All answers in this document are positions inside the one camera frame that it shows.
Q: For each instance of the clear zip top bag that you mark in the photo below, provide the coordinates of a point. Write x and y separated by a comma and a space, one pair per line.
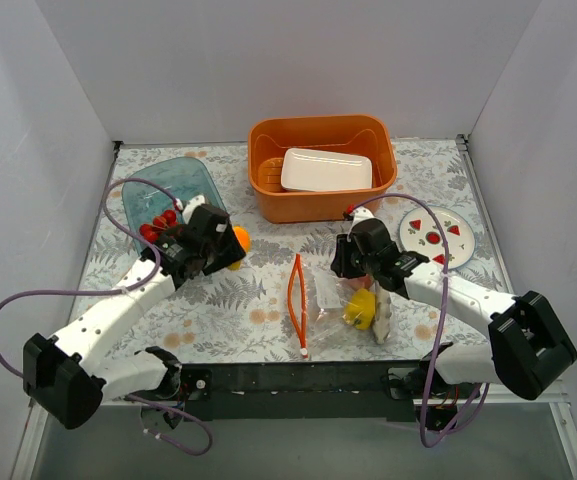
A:
315, 301

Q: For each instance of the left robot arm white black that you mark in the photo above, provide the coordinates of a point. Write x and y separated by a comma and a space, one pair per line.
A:
69, 375

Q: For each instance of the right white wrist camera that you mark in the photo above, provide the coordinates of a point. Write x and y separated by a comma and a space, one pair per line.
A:
357, 214

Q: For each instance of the orange yellow fake mango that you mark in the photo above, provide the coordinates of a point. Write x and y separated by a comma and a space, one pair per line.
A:
244, 240

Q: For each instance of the pink fake peach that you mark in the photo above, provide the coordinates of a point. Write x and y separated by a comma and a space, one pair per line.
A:
364, 282

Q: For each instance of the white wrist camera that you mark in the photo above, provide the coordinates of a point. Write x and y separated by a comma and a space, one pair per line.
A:
186, 209
357, 214

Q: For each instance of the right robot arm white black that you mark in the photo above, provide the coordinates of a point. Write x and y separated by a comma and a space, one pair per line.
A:
526, 349

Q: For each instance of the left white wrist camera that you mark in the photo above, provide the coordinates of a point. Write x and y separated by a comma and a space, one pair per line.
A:
186, 209

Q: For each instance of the red fake strawberries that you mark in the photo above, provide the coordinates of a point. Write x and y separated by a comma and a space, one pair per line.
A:
151, 231

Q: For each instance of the teal transparent plastic tray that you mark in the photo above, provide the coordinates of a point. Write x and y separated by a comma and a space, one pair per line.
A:
184, 177

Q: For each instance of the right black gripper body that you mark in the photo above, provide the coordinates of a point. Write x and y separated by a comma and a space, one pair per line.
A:
343, 260

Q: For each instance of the watermelon pattern round plate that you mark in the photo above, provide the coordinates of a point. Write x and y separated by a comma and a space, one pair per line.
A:
451, 240

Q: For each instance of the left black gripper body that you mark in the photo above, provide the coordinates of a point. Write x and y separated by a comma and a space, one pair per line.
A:
229, 251

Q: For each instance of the floral table mat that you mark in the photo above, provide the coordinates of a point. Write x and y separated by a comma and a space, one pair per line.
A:
241, 316

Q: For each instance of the white rectangular tray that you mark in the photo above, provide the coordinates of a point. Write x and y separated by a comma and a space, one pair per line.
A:
324, 171

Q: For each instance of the orange plastic bin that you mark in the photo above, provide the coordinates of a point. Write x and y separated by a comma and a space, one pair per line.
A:
356, 134

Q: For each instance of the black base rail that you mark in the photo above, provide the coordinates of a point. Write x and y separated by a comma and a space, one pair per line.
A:
385, 389

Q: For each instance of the yellow fake bell pepper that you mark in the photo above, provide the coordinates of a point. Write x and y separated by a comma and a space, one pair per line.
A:
360, 310

